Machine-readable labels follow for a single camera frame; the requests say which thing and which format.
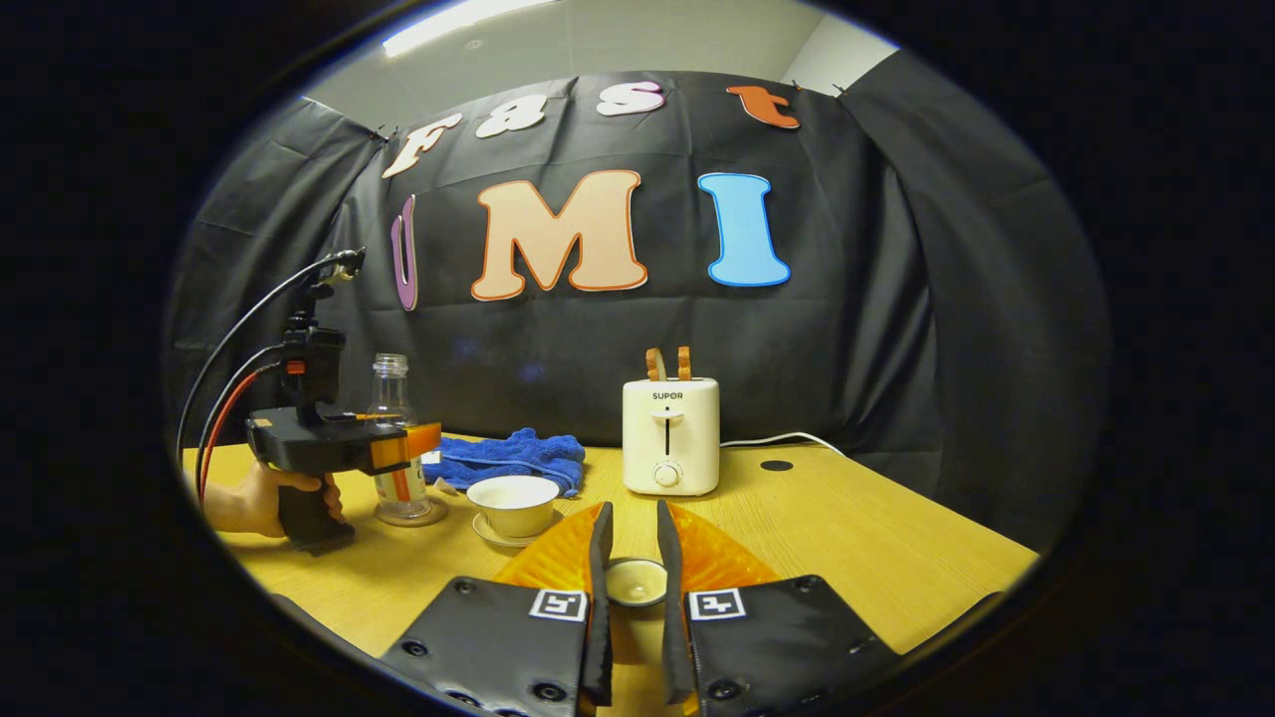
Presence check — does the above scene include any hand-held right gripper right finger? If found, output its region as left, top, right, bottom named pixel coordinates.
left=654, top=499, right=902, bottom=717

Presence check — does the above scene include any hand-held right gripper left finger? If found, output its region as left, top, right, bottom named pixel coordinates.
left=379, top=501, right=616, bottom=717

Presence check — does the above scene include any cream teacup lid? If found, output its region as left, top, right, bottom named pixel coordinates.
left=605, top=556, right=669, bottom=608

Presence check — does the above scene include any clear plastic water bottle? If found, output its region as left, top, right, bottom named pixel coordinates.
left=369, top=354, right=432, bottom=521

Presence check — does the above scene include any round cork coaster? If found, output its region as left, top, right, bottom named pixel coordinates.
left=375, top=496, right=450, bottom=528

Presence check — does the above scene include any cream ceramic teacup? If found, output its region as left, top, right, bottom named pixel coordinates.
left=466, top=475, right=561, bottom=539

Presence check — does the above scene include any blue towel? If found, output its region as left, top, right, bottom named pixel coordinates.
left=422, top=428, right=587, bottom=499

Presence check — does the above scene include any cream ceramic saucer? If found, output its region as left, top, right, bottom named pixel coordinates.
left=472, top=512, right=565, bottom=550

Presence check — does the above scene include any white toaster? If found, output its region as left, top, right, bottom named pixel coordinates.
left=623, top=377, right=721, bottom=497

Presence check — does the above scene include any black backdrop cloth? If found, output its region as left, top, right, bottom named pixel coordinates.
left=164, top=50, right=1112, bottom=549

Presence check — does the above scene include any red gripper cable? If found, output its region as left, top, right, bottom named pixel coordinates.
left=197, top=362, right=284, bottom=504

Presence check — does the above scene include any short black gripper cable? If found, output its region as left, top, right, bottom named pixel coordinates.
left=194, top=344, right=288, bottom=489

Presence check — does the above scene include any long black gripper cable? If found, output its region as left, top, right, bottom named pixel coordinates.
left=175, top=251, right=350, bottom=464

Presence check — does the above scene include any white toaster power cable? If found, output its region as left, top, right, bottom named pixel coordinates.
left=719, top=431, right=848, bottom=457

